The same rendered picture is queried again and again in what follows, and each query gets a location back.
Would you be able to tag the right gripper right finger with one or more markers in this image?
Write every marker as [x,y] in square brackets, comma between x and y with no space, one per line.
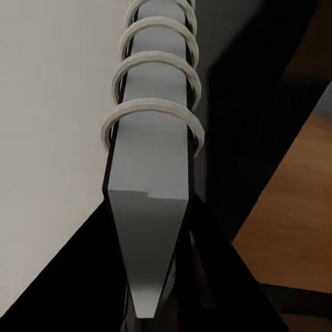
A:
[241,305]

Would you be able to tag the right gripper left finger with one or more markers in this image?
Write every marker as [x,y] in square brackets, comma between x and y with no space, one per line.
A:
[81,290]

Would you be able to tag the notebook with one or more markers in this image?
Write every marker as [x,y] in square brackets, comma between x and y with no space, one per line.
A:
[152,138]

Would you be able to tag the cabinet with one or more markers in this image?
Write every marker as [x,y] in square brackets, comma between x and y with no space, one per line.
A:
[286,240]

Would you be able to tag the desk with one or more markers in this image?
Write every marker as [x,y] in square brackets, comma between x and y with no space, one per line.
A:
[263,67]

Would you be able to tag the keyboard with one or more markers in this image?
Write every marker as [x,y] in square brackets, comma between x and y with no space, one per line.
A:
[130,322]

